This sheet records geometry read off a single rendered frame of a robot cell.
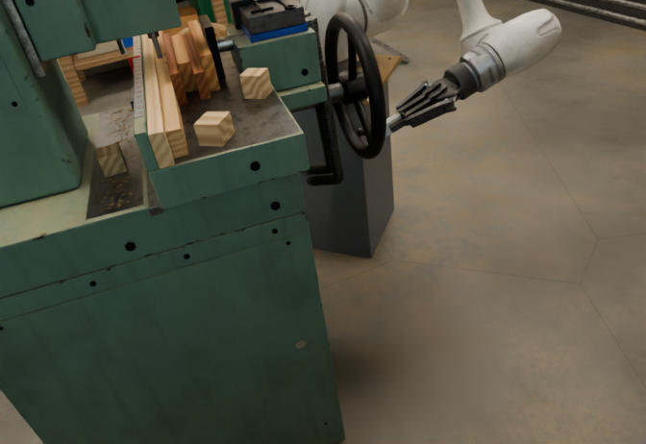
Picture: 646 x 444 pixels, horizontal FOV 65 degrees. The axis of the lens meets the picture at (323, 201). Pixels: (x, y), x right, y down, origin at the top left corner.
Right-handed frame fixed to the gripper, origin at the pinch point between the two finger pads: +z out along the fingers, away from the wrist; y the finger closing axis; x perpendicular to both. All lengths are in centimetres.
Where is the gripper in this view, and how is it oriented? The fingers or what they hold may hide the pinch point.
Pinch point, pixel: (387, 127)
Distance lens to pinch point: 111.4
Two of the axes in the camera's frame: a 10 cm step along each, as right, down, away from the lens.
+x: 4.4, 6.7, 6.0
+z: -8.5, 5.3, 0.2
